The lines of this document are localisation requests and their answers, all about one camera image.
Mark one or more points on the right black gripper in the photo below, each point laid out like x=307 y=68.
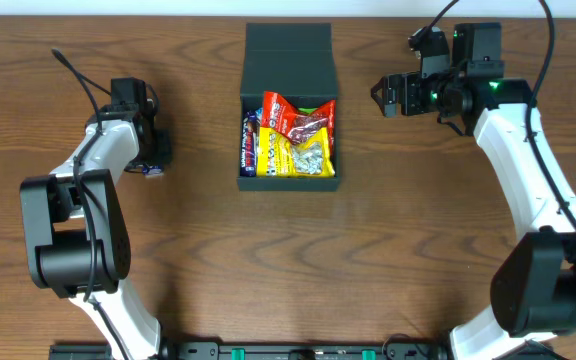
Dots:
x=392 y=95

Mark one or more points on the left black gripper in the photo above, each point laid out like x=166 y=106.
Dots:
x=159 y=150

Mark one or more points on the blue Eclipse mint tin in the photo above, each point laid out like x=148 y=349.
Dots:
x=151 y=171

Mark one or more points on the Haribo gummy worms bag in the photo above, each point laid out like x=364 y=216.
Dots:
x=308 y=110

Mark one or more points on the red Hacks candy bag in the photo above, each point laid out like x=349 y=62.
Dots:
x=296 y=124

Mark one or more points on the Dairy Milk chocolate bar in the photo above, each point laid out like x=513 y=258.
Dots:
x=249 y=142

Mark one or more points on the blue Oreo cookie pack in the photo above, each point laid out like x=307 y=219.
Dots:
x=258 y=116

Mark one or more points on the yellow Hacks candy bag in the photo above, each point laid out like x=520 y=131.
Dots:
x=278 y=157

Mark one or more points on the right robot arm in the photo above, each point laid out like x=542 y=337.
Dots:
x=533 y=294

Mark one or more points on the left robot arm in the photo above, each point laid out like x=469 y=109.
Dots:
x=75 y=234

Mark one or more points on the dark green open box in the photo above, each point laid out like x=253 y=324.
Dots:
x=296 y=61

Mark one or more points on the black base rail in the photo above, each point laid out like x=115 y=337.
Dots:
x=406 y=350

